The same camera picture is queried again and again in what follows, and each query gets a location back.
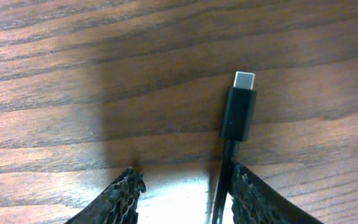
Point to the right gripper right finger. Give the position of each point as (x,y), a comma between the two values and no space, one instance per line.
(254,201)

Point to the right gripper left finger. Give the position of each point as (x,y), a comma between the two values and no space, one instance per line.
(117,204)

